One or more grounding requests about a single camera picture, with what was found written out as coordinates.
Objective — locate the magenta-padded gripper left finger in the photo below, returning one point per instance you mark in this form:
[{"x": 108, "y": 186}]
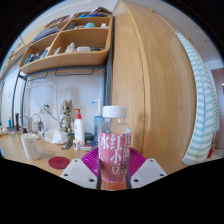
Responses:
[{"x": 78, "y": 173}]

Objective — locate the grey metal desk frame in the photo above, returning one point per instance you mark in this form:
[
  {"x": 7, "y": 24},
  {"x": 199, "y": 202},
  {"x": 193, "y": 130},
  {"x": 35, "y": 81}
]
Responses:
[{"x": 107, "y": 86}]

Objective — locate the black cylindrical gadget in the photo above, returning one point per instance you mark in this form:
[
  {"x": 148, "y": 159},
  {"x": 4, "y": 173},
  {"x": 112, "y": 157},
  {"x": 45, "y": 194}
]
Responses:
[{"x": 17, "y": 123}]

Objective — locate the flat round red coaster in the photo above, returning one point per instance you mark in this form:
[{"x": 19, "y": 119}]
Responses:
[{"x": 59, "y": 163}]

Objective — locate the wooden wall shelf unit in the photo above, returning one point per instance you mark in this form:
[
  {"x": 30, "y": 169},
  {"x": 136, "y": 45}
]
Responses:
[{"x": 76, "y": 56}]

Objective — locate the white tissue pack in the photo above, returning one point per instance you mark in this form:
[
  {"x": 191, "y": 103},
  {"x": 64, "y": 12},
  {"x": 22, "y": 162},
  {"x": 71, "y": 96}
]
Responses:
[{"x": 56, "y": 136}]

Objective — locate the white paper cup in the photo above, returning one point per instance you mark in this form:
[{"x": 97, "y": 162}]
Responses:
[{"x": 30, "y": 146}]

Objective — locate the blue long-nozzle squeeze bottle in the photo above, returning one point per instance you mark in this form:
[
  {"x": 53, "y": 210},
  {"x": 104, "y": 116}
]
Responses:
[{"x": 98, "y": 123}]

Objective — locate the green white striped towel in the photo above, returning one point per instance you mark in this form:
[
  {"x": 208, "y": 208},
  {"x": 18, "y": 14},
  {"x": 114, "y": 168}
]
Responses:
[{"x": 201, "y": 110}]

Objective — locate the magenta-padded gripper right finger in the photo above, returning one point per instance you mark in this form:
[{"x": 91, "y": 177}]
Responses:
[{"x": 148, "y": 173}]

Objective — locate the light wooden wardrobe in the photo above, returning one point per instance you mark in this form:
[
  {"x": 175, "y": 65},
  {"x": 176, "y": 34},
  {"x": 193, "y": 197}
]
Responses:
[{"x": 156, "y": 83}]

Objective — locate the pink-labelled clear drink bottle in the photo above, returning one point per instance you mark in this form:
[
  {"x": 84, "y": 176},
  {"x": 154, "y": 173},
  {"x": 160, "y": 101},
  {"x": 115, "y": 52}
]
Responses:
[{"x": 114, "y": 150}]

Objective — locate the small blue bottle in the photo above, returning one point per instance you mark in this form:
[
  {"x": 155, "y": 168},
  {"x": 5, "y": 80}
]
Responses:
[{"x": 10, "y": 125}]

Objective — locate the white red-topped pump bottle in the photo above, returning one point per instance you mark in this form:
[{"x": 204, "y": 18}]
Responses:
[{"x": 79, "y": 131}]

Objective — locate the wooden tree-man figurine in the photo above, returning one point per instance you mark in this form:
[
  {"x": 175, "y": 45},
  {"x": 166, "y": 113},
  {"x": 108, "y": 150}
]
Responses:
[{"x": 66, "y": 115}]

